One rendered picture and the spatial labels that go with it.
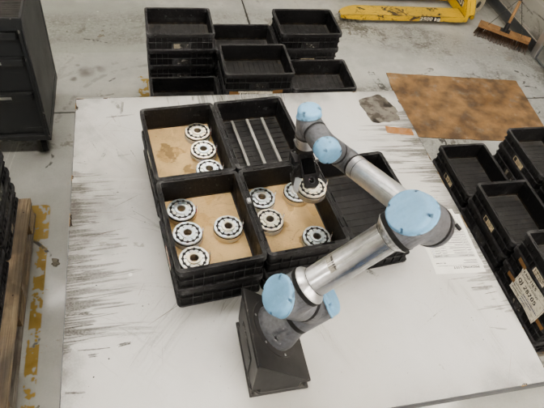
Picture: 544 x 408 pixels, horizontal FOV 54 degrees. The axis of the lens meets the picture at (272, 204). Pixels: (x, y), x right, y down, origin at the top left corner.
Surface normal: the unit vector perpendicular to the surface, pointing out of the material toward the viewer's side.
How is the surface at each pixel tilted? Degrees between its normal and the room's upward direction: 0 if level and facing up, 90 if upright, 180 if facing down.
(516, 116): 1
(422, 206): 40
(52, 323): 0
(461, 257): 0
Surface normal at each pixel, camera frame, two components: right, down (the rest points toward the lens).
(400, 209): -0.49, -0.35
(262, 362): 0.75, -0.53
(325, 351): 0.12, -0.65
